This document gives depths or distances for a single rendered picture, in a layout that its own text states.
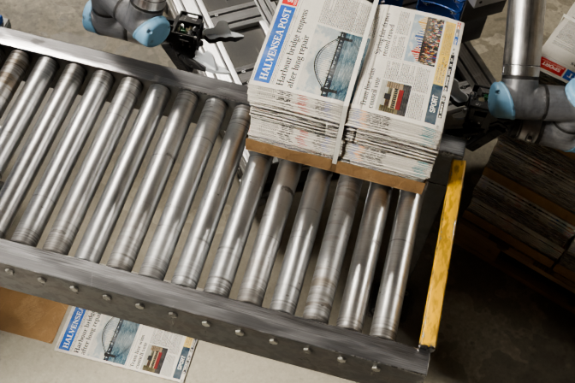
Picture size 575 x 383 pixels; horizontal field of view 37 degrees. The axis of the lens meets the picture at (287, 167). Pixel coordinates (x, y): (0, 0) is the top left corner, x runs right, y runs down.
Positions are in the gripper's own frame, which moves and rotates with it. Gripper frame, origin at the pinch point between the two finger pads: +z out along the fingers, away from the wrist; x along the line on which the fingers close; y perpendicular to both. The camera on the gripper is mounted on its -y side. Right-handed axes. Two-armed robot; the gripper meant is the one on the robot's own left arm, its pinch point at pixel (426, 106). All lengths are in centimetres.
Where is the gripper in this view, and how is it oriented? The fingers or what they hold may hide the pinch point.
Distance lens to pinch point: 196.4
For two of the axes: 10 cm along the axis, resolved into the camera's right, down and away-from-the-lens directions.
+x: -2.4, 8.0, -5.5
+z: -9.7, -2.4, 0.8
